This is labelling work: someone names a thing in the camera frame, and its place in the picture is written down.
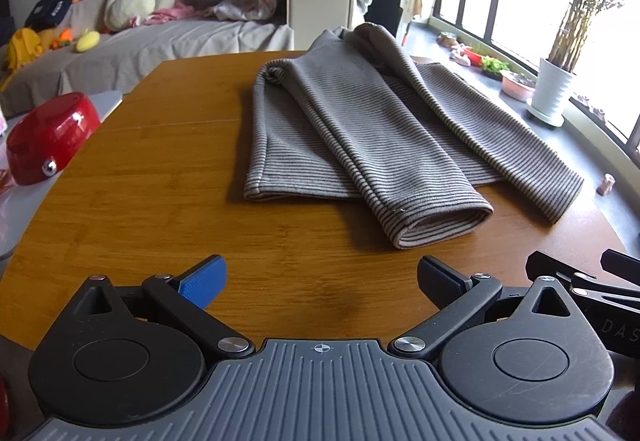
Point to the green toy vegetables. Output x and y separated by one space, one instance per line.
493 67

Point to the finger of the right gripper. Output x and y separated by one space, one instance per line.
577 283
621 265

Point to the yellow green oval toy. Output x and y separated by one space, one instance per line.
87 41

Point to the beige sofa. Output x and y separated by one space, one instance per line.
123 59

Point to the red glossy helmet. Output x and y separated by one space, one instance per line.
44 142

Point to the yellow plush toy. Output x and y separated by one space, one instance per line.
24 47

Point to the pink metal bowl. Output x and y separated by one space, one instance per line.
517 86

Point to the small pink spool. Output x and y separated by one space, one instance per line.
606 185

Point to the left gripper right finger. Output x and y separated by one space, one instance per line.
462 303

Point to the white plant pot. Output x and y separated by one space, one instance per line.
554 87

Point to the dark blue cap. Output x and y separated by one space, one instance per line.
47 14

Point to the grey striped knit garment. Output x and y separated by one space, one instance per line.
356 117

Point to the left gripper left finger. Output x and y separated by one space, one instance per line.
180 302

